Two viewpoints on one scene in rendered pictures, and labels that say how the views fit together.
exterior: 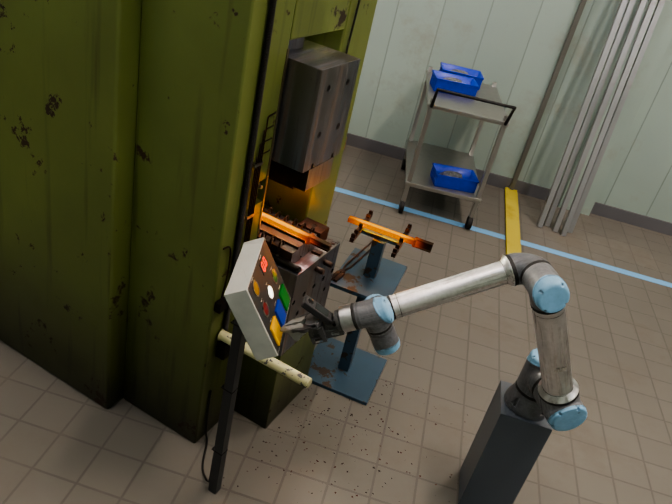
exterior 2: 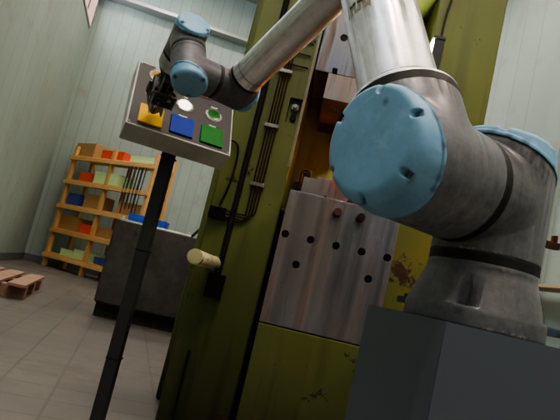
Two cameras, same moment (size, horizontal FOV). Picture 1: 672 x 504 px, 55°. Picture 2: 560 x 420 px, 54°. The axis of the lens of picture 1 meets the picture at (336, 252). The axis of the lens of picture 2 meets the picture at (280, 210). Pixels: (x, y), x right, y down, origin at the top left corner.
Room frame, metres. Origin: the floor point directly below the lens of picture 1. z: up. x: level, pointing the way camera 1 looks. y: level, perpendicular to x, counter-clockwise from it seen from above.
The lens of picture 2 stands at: (1.60, -1.58, 0.59)
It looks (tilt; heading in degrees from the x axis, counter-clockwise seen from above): 8 degrees up; 71
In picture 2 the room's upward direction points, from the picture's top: 13 degrees clockwise
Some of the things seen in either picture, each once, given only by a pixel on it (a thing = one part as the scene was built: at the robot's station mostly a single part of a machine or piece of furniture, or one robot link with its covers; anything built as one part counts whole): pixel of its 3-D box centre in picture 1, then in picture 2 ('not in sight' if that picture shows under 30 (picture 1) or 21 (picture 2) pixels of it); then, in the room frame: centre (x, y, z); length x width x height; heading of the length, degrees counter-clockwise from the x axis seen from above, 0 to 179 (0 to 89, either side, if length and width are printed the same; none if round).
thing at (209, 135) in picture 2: (283, 297); (211, 137); (1.92, 0.15, 1.01); 0.07 x 0.05 x 0.07; 3
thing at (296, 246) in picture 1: (263, 230); (327, 198); (2.44, 0.33, 0.96); 0.42 x 0.20 x 0.09; 68
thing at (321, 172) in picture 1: (276, 155); (347, 110); (2.44, 0.33, 1.32); 0.42 x 0.20 x 0.10; 68
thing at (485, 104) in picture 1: (450, 140); not in sight; (5.32, -0.73, 0.56); 1.20 x 0.73 x 1.13; 175
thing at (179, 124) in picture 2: (279, 313); (181, 127); (1.82, 0.14, 1.01); 0.07 x 0.05 x 0.07; 3
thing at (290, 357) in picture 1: (247, 347); (297, 392); (2.50, 0.32, 0.23); 0.56 x 0.38 x 0.47; 68
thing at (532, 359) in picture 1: (542, 373); (491, 197); (2.13, -0.95, 0.79); 0.17 x 0.15 x 0.18; 16
